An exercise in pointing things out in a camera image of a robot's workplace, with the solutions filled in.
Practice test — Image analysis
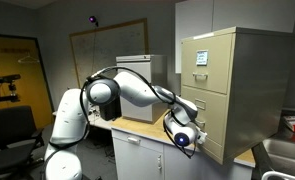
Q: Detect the grey counter base cabinet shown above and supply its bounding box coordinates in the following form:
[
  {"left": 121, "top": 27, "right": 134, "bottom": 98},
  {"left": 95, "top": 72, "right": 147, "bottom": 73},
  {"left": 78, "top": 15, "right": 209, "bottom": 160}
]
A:
[{"left": 110, "top": 127, "right": 255, "bottom": 180}]

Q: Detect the black office chair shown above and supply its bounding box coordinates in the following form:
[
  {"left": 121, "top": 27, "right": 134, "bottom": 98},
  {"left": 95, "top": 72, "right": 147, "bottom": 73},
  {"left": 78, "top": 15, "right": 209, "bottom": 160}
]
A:
[{"left": 0, "top": 105, "right": 47, "bottom": 180}]

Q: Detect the black bar camera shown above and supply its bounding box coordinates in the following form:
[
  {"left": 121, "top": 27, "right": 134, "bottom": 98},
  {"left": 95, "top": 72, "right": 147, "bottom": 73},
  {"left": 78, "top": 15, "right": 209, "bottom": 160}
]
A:
[{"left": 0, "top": 73, "right": 22, "bottom": 85}]

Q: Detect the beige drawer with label card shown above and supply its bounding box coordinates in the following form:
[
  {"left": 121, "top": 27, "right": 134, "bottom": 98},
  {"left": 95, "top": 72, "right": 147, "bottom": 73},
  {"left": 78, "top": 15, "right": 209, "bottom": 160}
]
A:
[{"left": 181, "top": 33, "right": 235, "bottom": 96}]

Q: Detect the yellow door black frame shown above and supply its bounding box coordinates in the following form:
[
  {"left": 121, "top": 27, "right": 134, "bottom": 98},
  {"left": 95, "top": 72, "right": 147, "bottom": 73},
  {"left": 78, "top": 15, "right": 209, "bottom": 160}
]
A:
[{"left": 0, "top": 32, "right": 56, "bottom": 143}]

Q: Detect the grey metal file cabinet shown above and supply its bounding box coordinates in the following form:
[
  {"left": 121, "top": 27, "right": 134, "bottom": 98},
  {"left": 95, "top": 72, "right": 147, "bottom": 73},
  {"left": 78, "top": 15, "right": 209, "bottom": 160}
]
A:
[{"left": 115, "top": 54, "right": 170, "bottom": 125}]

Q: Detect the beige drawer without label card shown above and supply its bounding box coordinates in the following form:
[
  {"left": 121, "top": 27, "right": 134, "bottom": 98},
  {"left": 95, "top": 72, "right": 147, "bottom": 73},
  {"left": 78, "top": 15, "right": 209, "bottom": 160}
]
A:
[{"left": 181, "top": 85, "right": 229, "bottom": 148}]

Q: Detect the wood framed whiteboard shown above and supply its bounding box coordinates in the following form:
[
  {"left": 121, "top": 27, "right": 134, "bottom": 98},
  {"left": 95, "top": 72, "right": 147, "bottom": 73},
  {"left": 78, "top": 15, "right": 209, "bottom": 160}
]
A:
[{"left": 68, "top": 18, "right": 151, "bottom": 90}]

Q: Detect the black camera tripod mount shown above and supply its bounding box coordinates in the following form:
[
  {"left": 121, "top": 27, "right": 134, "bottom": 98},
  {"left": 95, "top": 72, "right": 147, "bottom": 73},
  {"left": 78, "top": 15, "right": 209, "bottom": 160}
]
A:
[{"left": 0, "top": 83, "right": 22, "bottom": 105}]

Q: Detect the grey robot gripper body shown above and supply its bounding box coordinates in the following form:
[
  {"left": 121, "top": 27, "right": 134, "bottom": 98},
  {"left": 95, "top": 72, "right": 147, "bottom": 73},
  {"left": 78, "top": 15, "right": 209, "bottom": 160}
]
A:
[{"left": 195, "top": 129, "right": 209, "bottom": 146}]

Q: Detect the beige metal file cabinet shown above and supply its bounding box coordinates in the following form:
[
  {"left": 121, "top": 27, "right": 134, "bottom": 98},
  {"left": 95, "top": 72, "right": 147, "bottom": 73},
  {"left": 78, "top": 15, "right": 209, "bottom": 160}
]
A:
[{"left": 180, "top": 26, "right": 295, "bottom": 166}]

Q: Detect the wire clothes hanger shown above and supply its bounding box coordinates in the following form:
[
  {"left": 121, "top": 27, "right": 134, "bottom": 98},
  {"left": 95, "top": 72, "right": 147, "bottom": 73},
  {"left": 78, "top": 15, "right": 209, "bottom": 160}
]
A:
[{"left": 17, "top": 53, "right": 42, "bottom": 65}]

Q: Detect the grey counter cabinet drawer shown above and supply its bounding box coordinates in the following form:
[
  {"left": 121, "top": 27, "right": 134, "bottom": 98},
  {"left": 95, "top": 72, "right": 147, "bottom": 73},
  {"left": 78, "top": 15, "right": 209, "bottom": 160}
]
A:
[{"left": 111, "top": 129, "right": 170, "bottom": 153}]

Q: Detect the stainless steel sink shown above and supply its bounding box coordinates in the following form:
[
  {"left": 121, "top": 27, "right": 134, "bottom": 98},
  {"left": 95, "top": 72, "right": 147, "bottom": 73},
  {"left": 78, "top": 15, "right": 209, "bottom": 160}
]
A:
[{"left": 261, "top": 137, "right": 295, "bottom": 180}]

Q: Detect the white blue label card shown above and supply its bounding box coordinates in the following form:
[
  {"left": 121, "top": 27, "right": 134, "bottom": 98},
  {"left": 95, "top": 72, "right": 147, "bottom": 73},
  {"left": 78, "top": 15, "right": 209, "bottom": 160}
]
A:
[{"left": 195, "top": 49, "right": 210, "bottom": 67}]

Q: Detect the camera with purple light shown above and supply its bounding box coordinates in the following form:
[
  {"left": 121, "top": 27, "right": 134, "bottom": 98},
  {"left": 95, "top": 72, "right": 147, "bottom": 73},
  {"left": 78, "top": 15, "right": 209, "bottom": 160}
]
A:
[{"left": 88, "top": 14, "right": 100, "bottom": 29}]

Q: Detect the black box on desk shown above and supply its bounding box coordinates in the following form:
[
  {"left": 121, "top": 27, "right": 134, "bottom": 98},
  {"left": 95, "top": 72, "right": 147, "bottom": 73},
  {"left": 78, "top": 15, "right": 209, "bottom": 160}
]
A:
[{"left": 99, "top": 95, "right": 123, "bottom": 122}]

